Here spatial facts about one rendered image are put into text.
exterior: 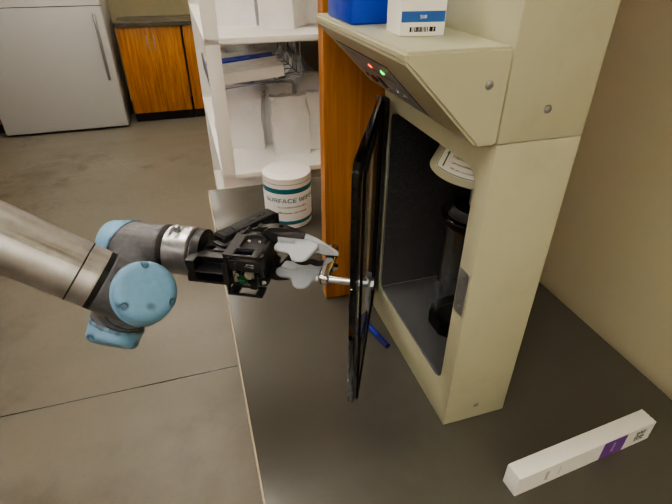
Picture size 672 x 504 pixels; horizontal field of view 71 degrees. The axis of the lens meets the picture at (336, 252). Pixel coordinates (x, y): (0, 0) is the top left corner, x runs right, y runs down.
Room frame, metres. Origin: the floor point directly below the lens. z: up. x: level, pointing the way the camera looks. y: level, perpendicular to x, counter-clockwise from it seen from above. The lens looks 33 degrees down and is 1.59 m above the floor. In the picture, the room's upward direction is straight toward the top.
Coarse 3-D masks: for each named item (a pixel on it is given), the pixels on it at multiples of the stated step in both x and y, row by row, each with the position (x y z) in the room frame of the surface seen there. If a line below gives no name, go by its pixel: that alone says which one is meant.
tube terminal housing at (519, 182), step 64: (448, 0) 0.62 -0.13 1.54; (512, 0) 0.51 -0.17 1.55; (576, 0) 0.51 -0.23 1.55; (512, 64) 0.49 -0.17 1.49; (576, 64) 0.51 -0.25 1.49; (512, 128) 0.49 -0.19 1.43; (576, 128) 0.52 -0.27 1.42; (384, 192) 0.77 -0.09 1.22; (512, 192) 0.50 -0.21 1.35; (512, 256) 0.51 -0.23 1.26; (384, 320) 0.73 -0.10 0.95; (512, 320) 0.51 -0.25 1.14; (448, 384) 0.49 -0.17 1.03
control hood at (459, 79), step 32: (352, 32) 0.60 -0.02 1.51; (384, 32) 0.58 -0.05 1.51; (448, 32) 0.58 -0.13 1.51; (384, 64) 0.55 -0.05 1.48; (416, 64) 0.46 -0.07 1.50; (448, 64) 0.47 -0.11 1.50; (480, 64) 0.48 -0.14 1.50; (416, 96) 0.54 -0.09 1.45; (448, 96) 0.47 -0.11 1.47; (480, 96) 0.48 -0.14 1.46; (448, 128) 0.53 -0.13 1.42; (480, 128) 0.48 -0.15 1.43
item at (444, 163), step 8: (440, 144) 0.67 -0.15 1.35; (440, 152) 0.65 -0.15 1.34; (448, 152) 0.63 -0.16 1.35; (432, 160) 0.66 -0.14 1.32; (440, 160) 0.63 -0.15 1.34; (448, 160) 0.62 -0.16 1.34; (456, 160) 0.61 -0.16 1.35; (432, 168) 0.64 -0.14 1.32; (440, 168) 0.62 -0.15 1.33; (448, 168) 0.61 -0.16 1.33; (456, 168) 0.60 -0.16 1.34; (464, 168) 0.59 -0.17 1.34; (440, 176) 0.62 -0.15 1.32; (448, 176) 0.61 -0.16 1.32; (456, 176) 0.60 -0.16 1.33; (464, 176) 0.59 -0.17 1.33; (472, 176) 0.58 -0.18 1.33; (456, 184) 0.59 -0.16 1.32; (464, 184) 0.58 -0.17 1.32; (472, 184) 0.58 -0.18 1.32
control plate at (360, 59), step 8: (336, 40) 0.74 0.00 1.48; (344, 48) 0.73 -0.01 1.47; (352, 56) 0.72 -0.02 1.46; (360, 56) 0.65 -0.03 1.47; (360, 64) 0.72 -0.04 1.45; (376, 64) 0.59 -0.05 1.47; (368, 72) 0.72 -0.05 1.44; (376, 72) 0.65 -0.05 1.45; (384, 72) 0.59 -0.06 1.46; (384, 80) 0.65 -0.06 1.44; (392, 80) 0.59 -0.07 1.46; (400, 88) 0.58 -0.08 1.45; (400, 96) 0.64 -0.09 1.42; (408, 96) 0.58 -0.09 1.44; (416, 104) 0.58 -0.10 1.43; (424, 112) 0.58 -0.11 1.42
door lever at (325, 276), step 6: (336, 246) 0.61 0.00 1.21; (330, 258) 0.57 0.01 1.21; (336, 258) 0.59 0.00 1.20; (324, 264) 0.56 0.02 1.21; (330, 264) 0.56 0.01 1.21; (324, 270) 0.54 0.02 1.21; (330, 270) 0.55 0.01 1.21; (318, 276) 0.53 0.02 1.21; (324, 276) 0.53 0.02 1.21; (330, 276) 0.53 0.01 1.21; (336, 276) 0.53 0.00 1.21; (342, 276) 0.53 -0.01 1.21; (318, 282) 0.53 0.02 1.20; (324, 282) 0.53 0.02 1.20; (330, 282) 0.53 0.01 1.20; (336, 282) 0.53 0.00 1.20; (342, 282) 0.52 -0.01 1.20; (348, 282) 0.52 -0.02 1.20
